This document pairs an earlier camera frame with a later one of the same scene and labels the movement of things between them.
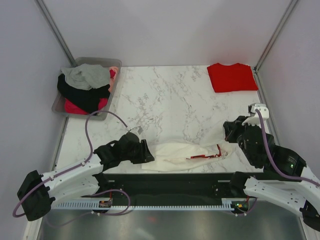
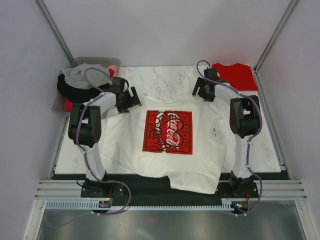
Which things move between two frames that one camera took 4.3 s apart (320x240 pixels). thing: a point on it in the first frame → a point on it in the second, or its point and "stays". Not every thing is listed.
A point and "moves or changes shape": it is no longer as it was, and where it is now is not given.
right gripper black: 231,127 → 199,83
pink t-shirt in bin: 113,71 stays
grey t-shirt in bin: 88,76 stays
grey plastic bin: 85,87 stays
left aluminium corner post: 56,31 stays
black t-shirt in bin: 91,97 stays
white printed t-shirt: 174,156 moves or changes shape
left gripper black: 148,157 → 134,101
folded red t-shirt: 236,77 stays
